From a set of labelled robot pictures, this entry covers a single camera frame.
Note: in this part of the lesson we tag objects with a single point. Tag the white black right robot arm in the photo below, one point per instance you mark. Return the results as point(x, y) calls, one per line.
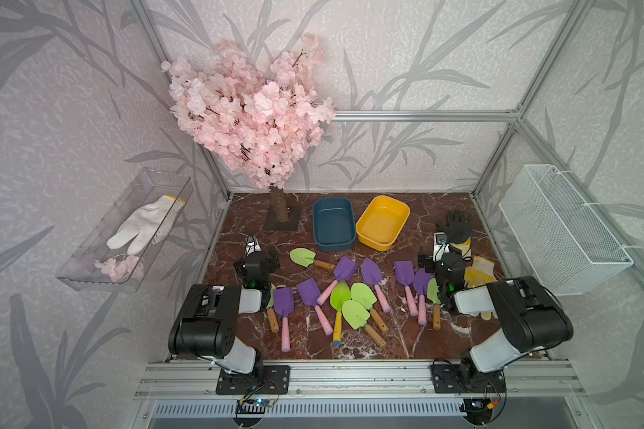
point(530, 320)

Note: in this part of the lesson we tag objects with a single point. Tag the dark teal storage box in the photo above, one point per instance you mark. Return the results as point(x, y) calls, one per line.
point(334, 227)

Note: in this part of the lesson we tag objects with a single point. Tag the green shovel yellow handle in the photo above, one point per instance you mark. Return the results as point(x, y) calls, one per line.
point(339, 296)

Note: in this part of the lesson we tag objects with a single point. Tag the pink artificial blossom tree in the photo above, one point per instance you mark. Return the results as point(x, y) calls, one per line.
point(261, 123)

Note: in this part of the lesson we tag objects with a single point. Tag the yellow storage box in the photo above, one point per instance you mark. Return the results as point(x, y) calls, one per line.
point(381, 223)

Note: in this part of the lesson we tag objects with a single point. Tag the white cotton glove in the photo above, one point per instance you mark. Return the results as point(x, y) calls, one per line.
point(147, 225)

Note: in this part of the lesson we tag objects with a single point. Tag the black rubber glove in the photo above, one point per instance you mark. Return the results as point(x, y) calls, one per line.
point(456, 226)

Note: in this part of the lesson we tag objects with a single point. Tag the white wire mesh basket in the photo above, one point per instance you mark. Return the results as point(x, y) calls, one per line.
point(569, 247)

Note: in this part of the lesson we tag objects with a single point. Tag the purple pointed shovel pink handle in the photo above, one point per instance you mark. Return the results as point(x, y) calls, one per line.
point(372, 275)

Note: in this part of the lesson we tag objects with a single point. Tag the green shovel wooden handle front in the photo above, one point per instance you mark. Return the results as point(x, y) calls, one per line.
point(357, 317)

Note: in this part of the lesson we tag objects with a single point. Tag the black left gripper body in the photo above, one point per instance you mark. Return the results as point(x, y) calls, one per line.
point(253, 257)

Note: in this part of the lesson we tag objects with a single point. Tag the purple square shovel right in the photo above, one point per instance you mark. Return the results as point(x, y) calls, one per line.
point(404, 274)

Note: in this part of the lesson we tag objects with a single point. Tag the purple square shovel pink handle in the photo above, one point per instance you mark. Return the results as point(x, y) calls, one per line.
point(345, 269)

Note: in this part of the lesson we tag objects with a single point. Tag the yellow dotted work glove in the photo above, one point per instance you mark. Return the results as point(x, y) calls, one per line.
point(479, 273)

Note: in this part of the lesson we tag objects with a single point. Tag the clear acrylic wall box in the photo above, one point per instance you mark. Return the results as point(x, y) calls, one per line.
point(119, 252)

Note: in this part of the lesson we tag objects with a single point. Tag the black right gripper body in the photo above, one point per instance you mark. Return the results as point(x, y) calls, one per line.
point(452, 252)

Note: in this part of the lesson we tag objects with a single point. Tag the right circuit board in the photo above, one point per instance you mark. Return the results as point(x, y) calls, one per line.
point(480, 405)

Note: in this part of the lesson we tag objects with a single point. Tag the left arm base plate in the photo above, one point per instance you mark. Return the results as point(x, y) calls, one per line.
point(270, 379)

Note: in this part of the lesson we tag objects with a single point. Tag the left circuit board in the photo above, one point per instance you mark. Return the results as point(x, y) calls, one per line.
point(255, 406)

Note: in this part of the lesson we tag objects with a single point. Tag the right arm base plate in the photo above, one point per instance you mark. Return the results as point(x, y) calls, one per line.
point(464, 378)

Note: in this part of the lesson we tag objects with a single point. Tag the aluminium front rail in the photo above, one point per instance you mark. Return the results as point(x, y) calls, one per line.
point(359, 379)

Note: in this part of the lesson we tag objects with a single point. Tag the pink blossoms in box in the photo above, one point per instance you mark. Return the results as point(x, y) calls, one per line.
point(122, 268)

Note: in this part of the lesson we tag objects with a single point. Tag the circuit board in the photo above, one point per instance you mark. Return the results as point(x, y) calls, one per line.
point(255, 406)
point(480, 405)

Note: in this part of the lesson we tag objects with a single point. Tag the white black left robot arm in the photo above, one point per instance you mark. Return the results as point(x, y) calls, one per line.
point(206, 325)

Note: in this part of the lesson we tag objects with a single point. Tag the purple square shovel centre left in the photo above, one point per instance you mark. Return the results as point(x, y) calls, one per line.
point(309, 293)

